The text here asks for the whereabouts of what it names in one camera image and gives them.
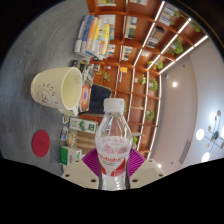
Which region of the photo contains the flat round red coaster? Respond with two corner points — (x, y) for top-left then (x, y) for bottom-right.
(31, 129), (51, 158)

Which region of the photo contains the stack of dark magazines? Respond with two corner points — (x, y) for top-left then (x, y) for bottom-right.
(78, 64), (96, 114)

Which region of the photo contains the flat green white box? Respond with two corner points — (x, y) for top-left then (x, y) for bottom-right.
(60, 145), (83, 167)

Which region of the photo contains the cream printed mug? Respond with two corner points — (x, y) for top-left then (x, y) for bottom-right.
(30, 66), (83, 118)

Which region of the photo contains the branched ceiling chandelier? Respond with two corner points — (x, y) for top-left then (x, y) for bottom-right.
(195, 109), (224, 163)

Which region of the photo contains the dark office chair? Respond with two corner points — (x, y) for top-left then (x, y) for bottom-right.
(88, 83), (113, 115)

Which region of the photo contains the tall green white box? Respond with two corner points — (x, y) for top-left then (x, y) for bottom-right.
(68, 117), (99, 134)

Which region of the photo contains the orange wooden shelf unit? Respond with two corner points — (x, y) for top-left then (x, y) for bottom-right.
(86, 0), (209, 161)

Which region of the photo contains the clear plastic water bottle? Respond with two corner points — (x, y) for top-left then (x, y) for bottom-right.
(94, 97), (134, 191)

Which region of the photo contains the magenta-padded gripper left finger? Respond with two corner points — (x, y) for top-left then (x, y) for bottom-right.
(60, 148), (101, 190)

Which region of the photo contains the stack of colourful books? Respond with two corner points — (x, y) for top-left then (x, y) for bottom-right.
(73, 14), (111, 61)

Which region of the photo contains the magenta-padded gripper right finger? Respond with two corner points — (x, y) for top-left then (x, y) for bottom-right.
(128, 148), (167, 190)

